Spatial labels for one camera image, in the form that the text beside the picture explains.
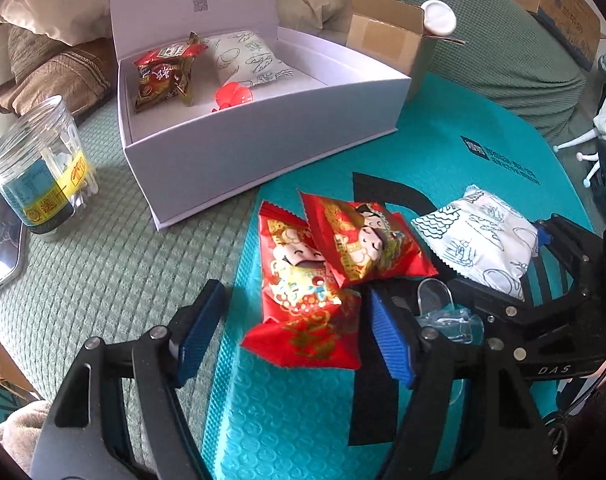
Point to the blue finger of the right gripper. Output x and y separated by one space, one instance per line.
568 239
458 294

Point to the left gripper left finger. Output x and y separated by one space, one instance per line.
85 435

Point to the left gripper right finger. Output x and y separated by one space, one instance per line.
501 433

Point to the white bread-print snack pack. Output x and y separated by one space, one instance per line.
245 58
482 238

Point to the red fortune-god snack pack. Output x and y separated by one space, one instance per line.
364 242
308 321

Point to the red plastic propeller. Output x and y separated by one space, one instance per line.
232 94

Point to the brown gold snack pack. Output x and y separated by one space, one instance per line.
165 81

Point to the red ketchup sachet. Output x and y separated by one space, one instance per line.
170 54

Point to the white drying rack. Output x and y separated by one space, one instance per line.
590 135

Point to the green sofa cover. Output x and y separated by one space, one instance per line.
115 276

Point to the teal foam mat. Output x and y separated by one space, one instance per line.
268 422

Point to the smartphone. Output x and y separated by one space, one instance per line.
13 236

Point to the large cardboard box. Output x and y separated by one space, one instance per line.
572 22

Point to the clear plastic jar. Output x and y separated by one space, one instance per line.
45 175

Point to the small brown cardboard box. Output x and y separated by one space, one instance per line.
392 32

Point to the lavender open gift box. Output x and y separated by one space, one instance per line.
186 158

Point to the brown striped pillow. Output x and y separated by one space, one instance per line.
41 67

